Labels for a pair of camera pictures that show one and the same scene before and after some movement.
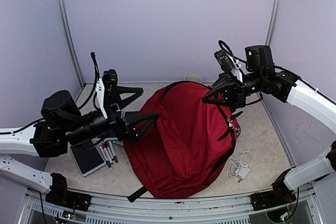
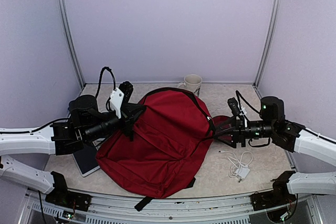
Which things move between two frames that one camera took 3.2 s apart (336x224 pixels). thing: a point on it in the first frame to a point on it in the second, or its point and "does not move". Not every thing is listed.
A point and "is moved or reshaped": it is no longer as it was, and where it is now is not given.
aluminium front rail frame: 236,210 does not move
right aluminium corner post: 276,0 does not move
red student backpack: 182,152 is moved or reshaped
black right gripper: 233,93 to 239,132
